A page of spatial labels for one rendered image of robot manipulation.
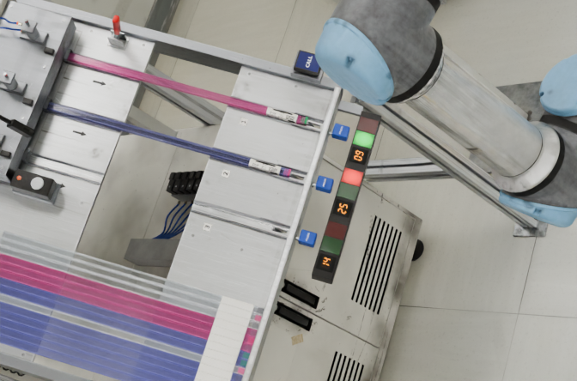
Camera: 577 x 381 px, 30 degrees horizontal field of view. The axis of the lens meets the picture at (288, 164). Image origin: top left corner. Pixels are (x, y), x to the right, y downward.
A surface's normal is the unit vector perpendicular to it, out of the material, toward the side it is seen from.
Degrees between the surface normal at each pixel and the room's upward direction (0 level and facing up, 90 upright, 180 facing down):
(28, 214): 44
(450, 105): 89
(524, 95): 0
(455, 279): 0
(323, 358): 90
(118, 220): 0
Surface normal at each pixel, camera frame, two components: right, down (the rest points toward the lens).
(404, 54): 0.53, 0.29
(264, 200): -0.02, -0.34
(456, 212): -0.68, -0.44
